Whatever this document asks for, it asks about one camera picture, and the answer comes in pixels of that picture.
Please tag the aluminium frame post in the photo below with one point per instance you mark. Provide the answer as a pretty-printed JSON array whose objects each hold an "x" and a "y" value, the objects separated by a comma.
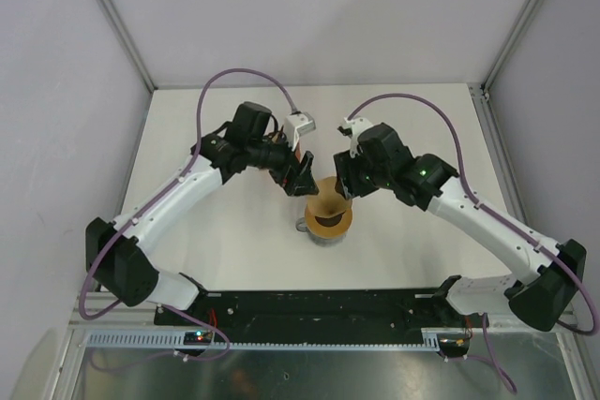
[
  {"x": 126, "y": 41},
  {"x": 518, "y": 29}
]

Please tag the aluminium frame post left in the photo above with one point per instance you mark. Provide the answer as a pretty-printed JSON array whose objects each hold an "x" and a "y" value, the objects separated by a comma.
[{"x": 126, "y": 41}]

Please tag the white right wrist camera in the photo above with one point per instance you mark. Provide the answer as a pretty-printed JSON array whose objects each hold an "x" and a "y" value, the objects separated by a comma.
[{"x": 352, "y": 129}]

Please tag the grey slotted cable duct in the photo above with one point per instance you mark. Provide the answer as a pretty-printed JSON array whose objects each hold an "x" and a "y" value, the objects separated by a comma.
[{"x": 199, "y": 339}]

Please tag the wooden ring dripper holder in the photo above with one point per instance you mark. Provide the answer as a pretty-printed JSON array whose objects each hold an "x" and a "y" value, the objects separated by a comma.
[{"x": 328, "y": 227}]

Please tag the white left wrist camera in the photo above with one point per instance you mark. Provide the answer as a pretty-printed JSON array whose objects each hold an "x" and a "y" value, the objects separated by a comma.
[{"x": 297, "y": 125}]

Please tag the clear glass coffee server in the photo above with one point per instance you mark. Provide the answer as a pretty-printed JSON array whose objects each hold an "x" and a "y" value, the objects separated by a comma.
[{"x": 302, "y": 226}]

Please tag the aluminium frame rail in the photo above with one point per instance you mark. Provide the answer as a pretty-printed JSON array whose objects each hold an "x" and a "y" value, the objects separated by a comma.
[
  {"x": 502, "y": 165},
  {"x": 120, "y": 316}
]

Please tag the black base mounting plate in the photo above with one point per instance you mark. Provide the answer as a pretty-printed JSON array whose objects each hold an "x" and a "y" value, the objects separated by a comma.
[{"x": 330, "y": 316}]

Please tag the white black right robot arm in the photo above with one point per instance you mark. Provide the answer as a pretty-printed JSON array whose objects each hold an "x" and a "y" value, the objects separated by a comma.
[{"x": 544, "y": 274}]

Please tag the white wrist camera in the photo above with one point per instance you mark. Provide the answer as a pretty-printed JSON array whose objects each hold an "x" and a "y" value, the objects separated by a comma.
[
  {"x": 352, "y": 129},
  {"x": 297, "y": 125}
]

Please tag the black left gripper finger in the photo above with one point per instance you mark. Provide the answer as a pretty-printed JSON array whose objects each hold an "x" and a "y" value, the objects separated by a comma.
[
  {"x": 301, "y": 188},
  {"x": 305, "y": 176}
]

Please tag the aluminium frame post right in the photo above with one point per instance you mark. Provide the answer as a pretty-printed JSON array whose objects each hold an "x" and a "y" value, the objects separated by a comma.
[{"x": 518, "y": 29}]

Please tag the brown paper coffee filter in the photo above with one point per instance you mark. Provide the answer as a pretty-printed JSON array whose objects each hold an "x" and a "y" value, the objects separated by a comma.
[{"x": 328, "y": 202}]

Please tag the aluminium front frame rail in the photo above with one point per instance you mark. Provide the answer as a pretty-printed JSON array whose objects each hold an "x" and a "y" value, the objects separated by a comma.
[{"x": 120, "y": 316}]

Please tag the aluminium frame rail right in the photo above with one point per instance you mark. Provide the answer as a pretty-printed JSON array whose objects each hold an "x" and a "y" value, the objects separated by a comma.
[{"x": 502, "y": 165}]

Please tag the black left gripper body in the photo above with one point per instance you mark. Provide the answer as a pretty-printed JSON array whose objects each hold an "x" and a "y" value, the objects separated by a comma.
[{"x": 275, "y": 156}]

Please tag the orange coffee filter box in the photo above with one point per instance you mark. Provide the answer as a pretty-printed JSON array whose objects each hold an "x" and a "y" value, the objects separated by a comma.
[{"x": 297, "y": 151}]

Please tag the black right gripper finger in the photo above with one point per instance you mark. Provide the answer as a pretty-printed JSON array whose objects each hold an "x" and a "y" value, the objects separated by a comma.
[
  {"x": 358, "y": 190},
  {"x": 341, "y": 162}
]

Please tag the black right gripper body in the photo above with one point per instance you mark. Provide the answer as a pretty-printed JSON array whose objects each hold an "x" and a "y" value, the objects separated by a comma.
[{"x": 381, "y": 175}]

